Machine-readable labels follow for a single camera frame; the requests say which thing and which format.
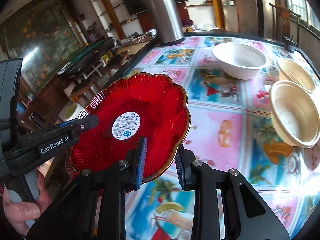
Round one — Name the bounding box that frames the red glass scalloped plate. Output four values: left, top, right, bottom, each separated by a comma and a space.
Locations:
71, 73, 191, 183

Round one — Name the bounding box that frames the large white paper bowl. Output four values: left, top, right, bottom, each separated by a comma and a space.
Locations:
212, 42, 268, 80

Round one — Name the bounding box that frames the beige disposable bowl back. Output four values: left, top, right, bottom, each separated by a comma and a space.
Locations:
277, 58, 316, 93

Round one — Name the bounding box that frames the large floral wall painting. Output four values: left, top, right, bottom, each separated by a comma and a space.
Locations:
1, 0, 82, 93

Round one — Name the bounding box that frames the green mahjong table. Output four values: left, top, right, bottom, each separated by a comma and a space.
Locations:
56, 37, 114, 80

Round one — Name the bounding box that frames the small black table device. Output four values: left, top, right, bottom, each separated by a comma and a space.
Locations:
283, 36, 297, 53

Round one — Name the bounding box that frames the beige disposable bowl front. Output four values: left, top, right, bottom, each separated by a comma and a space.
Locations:
270, 80, 319, 148

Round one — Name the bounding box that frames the wooden chair by window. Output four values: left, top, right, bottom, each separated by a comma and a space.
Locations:
269, 3, 301, 47

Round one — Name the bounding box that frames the beige disposable bowl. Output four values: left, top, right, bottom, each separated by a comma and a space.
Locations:
270, 80, 319, 148
277, 58, 316, 93

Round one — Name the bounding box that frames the stainless steel thermos jug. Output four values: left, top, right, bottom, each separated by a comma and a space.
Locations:
148, 0, 185, 46

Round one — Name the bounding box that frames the person's left hand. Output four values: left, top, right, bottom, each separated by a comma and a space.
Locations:
3, 170, 52, 237

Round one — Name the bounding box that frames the colourful fruit print tablecloth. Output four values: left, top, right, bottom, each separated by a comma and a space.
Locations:
125, 36, 319, 237

